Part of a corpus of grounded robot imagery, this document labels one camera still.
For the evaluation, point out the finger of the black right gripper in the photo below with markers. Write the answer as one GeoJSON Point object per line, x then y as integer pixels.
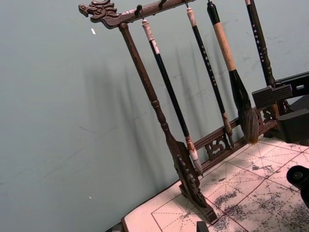
{"type": "Point", "coordinates": [271, 96]}
{"type": "Point", "coordinates": [299, 83]}

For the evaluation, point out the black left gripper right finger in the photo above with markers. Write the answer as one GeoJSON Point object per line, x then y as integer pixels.
{"type": "Point", "coordinates": [300, 177]}

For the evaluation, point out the black brush with white tip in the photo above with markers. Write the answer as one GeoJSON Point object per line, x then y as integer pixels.
{"type": "Point", "coordinates": [169, 89]}

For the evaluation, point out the thin black brush with characters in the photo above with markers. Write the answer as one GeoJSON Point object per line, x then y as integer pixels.
{"type": "Point", "coordinates": [257, 41]}

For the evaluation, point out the white practice mat red grid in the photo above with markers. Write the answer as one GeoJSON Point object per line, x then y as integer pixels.
{"type": "Point", "coordinates": [241, 191]}

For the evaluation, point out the thin black brush brown tip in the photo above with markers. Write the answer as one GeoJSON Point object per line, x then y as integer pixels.
{"type": "Point", "coordinates": [210, 70]}

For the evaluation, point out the dark carved wooden brush rack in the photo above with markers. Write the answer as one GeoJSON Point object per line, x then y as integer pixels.
{"type": "Point", "coordinates": [143, 72]}

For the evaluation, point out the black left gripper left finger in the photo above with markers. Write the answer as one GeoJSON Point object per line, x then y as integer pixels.
{"type": "Point", "coordinates": [201, 227]}

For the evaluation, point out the black rectangular block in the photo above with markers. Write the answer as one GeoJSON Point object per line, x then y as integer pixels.
{"type": "Point", "coordinates": [295, 128]}

